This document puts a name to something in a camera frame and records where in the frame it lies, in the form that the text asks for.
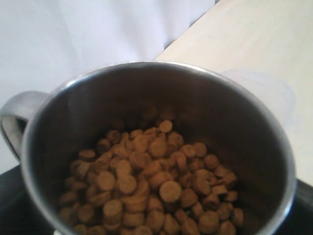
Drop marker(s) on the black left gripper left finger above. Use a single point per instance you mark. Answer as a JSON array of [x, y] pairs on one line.
[[18, 215]]

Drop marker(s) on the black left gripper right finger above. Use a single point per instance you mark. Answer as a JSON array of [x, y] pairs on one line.
[[300, 219]]

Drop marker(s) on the steel mug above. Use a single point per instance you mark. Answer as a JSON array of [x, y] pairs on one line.
[[152, 148]]

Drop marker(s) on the clear plastic container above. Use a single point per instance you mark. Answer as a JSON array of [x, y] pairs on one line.
[[273, 92]]

